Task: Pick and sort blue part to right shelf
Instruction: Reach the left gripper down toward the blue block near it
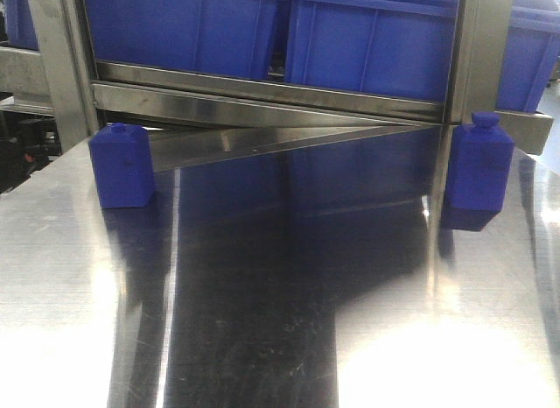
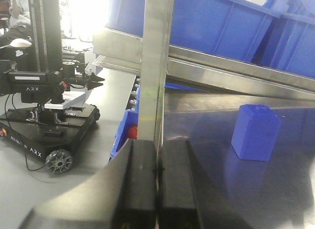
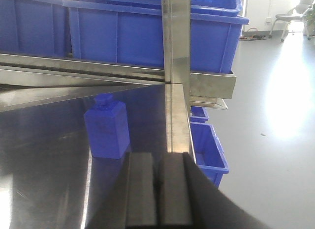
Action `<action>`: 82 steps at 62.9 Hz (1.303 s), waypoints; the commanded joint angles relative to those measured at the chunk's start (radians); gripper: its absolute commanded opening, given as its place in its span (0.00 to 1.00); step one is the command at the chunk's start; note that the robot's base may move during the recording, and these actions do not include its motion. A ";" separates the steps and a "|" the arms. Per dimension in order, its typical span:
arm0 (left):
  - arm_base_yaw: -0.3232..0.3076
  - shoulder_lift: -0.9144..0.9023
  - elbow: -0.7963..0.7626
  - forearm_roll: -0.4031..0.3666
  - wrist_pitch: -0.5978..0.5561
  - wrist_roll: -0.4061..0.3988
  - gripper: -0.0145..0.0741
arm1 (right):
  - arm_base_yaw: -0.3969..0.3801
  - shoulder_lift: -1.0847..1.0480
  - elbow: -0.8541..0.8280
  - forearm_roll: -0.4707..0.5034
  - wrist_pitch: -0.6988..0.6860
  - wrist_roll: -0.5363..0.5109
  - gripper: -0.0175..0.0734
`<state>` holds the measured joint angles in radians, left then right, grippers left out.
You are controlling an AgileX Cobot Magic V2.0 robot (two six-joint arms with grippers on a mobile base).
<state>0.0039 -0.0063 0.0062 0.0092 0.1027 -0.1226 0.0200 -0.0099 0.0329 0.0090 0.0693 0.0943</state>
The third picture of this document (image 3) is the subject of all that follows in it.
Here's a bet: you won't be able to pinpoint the small blue bin lower shelf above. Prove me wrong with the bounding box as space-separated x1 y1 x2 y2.
190 122 229 187

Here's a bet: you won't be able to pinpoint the large blue bin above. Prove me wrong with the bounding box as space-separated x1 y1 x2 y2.
0 0 71 57
63 0 249 73

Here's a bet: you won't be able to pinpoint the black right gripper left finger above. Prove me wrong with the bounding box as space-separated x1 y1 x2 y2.
86 151 158 229

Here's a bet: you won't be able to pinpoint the small blue bin behind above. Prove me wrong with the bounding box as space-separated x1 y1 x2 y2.
190 106 209 123

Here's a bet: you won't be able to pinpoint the large blue bin right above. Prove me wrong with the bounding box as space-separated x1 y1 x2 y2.
63 0 249 73

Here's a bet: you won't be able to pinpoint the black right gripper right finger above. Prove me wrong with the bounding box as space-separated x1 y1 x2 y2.
158 153 268 229

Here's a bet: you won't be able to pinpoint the stacked blue bin on top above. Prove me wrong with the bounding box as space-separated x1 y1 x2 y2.
95 0 243 17

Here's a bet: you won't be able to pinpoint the large blue bin left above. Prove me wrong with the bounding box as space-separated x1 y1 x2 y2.
0 0 71 57

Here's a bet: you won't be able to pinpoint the blue bottle-shaped plastic part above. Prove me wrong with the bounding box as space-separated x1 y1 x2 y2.
84 93 130 159

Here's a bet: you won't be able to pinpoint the cables on floor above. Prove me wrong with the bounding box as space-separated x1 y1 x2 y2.
240 27 272 41

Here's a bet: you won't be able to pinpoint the steel shelf rack frame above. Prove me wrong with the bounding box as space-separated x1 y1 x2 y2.
0 0 236 156

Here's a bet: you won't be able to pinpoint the grey office chair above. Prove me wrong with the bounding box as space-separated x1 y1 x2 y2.
268 0 315 42

